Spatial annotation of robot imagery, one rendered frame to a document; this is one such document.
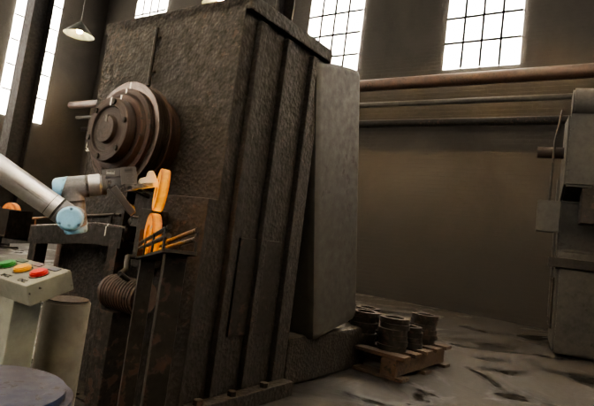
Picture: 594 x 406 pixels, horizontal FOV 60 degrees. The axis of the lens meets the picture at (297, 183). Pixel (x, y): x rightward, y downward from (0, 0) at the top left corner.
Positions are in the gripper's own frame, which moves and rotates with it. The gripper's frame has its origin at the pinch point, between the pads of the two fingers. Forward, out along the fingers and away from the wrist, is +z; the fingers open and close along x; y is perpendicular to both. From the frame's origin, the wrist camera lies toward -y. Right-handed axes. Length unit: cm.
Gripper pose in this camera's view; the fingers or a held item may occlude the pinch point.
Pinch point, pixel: (162, 185)
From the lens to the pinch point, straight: 189.7
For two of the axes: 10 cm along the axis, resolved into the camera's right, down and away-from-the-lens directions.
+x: -3.5, 0.5, 9.3
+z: 9.3, -1.0, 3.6
